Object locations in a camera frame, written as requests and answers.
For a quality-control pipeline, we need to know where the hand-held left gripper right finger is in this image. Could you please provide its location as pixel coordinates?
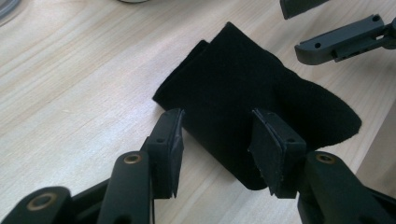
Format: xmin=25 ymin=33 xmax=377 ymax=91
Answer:
xmin=247 ymin=107 xmax=307 ymax=200

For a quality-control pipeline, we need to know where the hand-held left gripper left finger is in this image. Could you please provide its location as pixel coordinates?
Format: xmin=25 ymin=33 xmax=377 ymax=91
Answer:
xmin=141 ymin=107 xmax=186 ymax=200

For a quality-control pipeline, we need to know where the black sock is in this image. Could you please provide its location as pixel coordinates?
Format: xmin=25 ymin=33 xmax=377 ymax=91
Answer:
xmin=152 ymin=21 xmax=362 ymax=191

